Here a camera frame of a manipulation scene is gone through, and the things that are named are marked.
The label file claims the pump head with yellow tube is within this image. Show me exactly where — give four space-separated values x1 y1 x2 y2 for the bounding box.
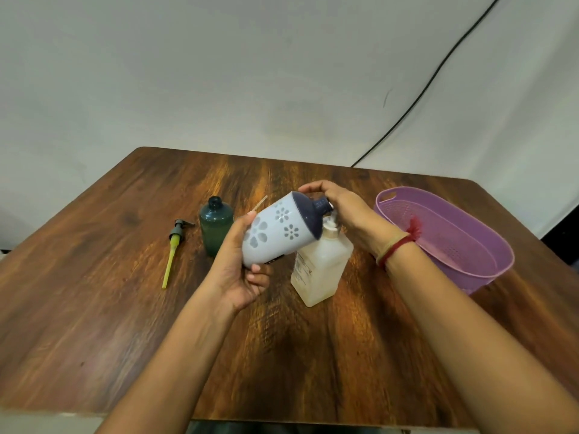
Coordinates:
162 219 195 290

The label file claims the person's left hand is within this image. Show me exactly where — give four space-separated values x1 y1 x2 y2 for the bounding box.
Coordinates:
206 211 275 315

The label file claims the red thread bracelet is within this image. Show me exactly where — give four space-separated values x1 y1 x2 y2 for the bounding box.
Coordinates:
376 217 423 269

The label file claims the white floral bottle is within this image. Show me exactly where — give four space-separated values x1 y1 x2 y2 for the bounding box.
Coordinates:
242 191 334 268

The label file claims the black cable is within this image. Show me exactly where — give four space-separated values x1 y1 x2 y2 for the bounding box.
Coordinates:
350 0 504 168

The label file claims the purple plastic basket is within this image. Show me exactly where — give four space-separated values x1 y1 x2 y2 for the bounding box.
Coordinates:
375 187 515 295

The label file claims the dark green plastic bottle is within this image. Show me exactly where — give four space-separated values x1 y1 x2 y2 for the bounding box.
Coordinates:
199 196 235 258

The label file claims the translucent white pump bottle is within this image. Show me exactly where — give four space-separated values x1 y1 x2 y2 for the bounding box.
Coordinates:
290 212 354 308

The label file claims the person's right forearm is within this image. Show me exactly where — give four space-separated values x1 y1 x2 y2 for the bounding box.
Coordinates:
384 241 579 434

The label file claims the person's right hand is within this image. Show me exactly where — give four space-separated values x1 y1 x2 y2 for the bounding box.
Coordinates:
298 180 410 259

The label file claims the person's left forearm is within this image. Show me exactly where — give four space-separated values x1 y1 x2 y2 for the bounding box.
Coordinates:
95 285 237 434

